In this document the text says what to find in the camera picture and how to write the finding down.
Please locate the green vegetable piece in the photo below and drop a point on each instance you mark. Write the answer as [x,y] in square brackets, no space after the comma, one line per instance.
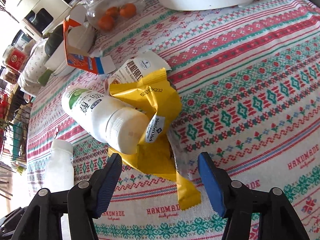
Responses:
[44,77]

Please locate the white snack wrapper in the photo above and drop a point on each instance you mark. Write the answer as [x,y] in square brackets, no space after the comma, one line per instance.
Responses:
[140,65]

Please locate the cherry tomato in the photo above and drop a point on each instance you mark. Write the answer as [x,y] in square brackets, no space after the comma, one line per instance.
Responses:
[112,11]
[106,23]
[128,10]

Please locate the cream air fryer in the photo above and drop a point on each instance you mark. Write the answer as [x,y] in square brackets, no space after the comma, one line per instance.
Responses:
[37,5]

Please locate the plain white bottle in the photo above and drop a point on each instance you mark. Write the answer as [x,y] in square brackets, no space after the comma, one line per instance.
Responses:
[61,170]

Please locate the yellow snack wrapper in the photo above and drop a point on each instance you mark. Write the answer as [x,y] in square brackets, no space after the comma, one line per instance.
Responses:
[160,100]

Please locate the white bottle with green label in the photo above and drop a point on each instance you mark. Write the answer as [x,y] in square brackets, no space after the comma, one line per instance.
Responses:
[100,120]

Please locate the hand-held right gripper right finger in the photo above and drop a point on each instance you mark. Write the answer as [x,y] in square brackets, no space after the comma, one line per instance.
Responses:
[212,187]

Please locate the orange and white carton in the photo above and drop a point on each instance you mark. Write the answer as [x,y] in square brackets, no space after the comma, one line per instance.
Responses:
[80,55]

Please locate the white bowl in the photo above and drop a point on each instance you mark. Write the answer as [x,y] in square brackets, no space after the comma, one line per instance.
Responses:
[58,62]

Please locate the patterned striped tablecloth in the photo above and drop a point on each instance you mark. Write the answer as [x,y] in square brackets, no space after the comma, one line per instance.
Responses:
[250,80]

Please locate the dark green squash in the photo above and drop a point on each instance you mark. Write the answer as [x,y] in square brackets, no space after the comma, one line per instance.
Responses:
[53,42]

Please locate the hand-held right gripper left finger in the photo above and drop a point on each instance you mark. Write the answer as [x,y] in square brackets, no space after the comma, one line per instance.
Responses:
[107,187]

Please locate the small floral cloth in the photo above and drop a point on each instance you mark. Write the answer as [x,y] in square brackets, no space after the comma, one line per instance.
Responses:
[32,72]

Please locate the red labelled jar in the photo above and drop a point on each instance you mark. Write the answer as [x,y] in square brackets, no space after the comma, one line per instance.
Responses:
[16,58]

